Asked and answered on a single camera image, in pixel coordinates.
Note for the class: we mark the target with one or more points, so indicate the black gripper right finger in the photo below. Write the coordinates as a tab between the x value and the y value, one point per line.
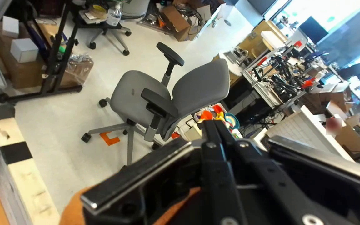
325	163

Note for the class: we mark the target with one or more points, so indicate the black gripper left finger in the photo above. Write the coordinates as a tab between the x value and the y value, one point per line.
137	170

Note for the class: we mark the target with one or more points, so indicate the white ribbed panel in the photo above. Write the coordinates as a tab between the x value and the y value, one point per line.
308	133

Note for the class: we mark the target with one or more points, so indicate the grey office chair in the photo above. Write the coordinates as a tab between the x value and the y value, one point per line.
137	95

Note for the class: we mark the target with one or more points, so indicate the clear plastic bag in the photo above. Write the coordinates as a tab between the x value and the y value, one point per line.
80	69

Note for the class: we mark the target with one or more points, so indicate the black chair base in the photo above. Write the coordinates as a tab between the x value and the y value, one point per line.
108	33

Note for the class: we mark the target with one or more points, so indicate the black metal stand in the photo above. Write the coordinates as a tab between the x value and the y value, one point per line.
55	54

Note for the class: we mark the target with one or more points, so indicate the open cardboard box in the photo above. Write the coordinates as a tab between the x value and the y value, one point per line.
21	73

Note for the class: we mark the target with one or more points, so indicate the brown cardboard box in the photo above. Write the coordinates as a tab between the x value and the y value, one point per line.
175	20

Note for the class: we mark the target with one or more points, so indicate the white cardboard box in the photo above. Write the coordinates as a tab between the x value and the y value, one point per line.
10	25
23	50

